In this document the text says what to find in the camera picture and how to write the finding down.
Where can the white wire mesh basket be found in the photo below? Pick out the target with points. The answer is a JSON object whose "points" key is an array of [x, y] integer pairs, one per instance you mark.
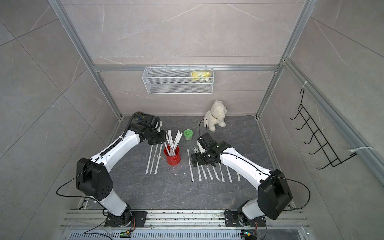
{"points": [[176, 80]]}

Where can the black wire hook rack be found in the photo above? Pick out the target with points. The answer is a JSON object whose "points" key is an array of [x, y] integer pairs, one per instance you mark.
{"points": [[317, 136]]}

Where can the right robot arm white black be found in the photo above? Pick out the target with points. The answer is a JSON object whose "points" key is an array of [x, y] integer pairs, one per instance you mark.
{"points": [[274, 193]]}

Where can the white straw eleventh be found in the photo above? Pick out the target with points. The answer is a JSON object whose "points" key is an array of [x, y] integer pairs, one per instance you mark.
{"points": [[149, 160]]}

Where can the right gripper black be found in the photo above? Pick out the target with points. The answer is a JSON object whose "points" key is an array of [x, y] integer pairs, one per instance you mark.
{"points": [[200, 162]]}

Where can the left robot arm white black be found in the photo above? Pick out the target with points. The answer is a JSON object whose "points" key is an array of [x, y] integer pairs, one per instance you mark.
{"points": [[93, 175]]}

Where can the white plush dog toy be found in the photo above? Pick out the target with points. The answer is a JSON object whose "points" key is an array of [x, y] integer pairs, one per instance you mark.
{"points": [[215, 116]]}

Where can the bundle of white straws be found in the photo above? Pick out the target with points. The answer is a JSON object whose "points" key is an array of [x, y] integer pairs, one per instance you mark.
{"points": [[172, 142]]}

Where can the red cup container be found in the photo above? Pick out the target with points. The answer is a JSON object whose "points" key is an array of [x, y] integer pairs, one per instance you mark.
{"points": [[172, 160]]}

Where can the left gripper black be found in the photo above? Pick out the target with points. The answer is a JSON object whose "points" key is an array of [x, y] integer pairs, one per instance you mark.
{"points": [[162, 139]]}

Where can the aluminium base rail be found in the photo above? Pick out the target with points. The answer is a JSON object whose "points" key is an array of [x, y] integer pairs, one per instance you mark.
{"points": [[186, 219]]}

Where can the green lid jar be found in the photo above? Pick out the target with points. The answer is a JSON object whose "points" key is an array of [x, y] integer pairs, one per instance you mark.
{"points": [[188, 134]]}

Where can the yellow sponge in basket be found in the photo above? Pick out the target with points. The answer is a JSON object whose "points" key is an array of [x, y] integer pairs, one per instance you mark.
{"points": [[201, 75]]}

